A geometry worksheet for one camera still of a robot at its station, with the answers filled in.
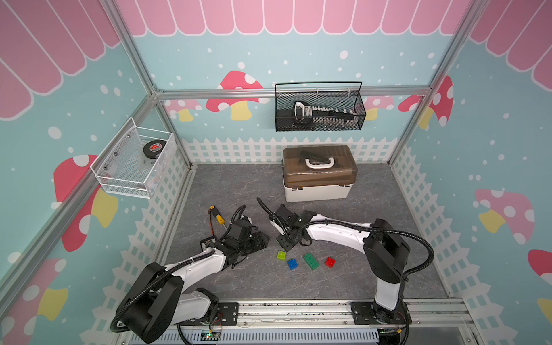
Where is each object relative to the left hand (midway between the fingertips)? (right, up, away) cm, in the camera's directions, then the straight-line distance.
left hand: (264, 244), depth 88 cm
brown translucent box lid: (+22, +33, +4) cm, 40 cm away
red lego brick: (+26, -6, -3) cm, 27 cm away
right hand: (+9, +1, 0) cm, 9 cm away
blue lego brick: (+12, -7, -5) cm, 14 cm away
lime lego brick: (+7, -4, -1) cm, 8 cm away
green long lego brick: (+19, -6, -3) cm, 20 cm away
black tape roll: (-41, +38, -9) cm, 56 cm away
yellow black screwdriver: (-24, +11, +11) cm, 28 cm away
